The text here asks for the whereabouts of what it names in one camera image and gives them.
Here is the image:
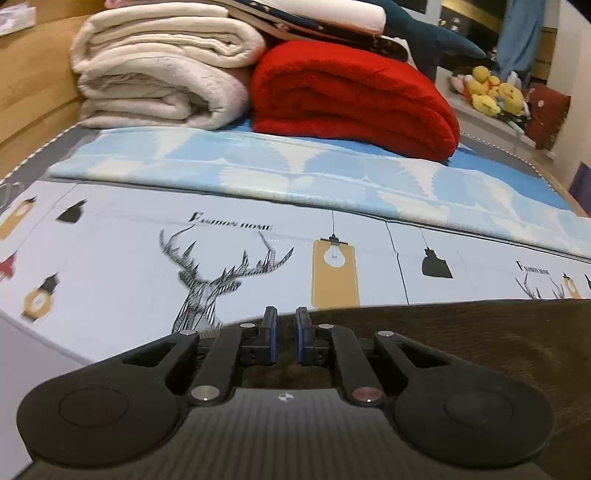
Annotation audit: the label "light blue patterned blanket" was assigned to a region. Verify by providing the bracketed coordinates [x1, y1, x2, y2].
[48, 127, 591, 260]

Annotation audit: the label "yellow plush toys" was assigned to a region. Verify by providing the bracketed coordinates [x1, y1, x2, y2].
[464, 65, 532, 118]

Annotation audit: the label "blue shark plush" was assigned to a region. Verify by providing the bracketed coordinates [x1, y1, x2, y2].
[376, 0, 488, 80]

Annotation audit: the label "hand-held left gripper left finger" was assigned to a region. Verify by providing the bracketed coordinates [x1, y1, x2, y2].
[122, 306, 279, 407]

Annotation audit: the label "cream folded blanket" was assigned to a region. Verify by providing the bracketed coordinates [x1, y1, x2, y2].
[70, 1, 267, 130]

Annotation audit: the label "purple mat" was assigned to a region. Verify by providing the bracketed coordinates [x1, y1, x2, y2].
[568, 162, 591, 205]

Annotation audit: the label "blue curtain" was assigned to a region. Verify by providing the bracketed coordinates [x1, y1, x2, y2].
[495, 0, 546, 88]

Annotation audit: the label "red folded blanket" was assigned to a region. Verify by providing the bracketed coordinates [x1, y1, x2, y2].
[250, 39, 461, 163]

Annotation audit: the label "grey bed sheet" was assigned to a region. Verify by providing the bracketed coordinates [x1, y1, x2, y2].
[0, 314, 95, 467]

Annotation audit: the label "wooden headboard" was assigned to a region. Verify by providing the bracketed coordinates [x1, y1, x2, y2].
[0, 0, 108, 180]

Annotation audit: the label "dark brown blanket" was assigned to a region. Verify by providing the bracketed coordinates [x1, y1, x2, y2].
[222, 299, 591, 480]

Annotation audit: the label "red cushion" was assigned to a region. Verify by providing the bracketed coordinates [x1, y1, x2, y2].
[525, 83, 572, 151]

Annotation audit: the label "clear tissue pack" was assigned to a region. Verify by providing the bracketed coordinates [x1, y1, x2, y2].
[0, 0, 36, 36]

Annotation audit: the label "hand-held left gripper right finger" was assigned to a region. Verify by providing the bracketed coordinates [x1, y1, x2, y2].
[295, 307, 451, 408]

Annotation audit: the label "dark patterned folded cloth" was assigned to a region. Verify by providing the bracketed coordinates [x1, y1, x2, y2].
[228, 1, 408, 64]

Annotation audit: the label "deer printed bed sheet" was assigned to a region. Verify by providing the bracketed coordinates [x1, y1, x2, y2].
[0, 179, 591, 370]

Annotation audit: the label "white folded cloth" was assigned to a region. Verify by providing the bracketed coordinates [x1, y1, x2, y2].
[215, 0, 387, 36]

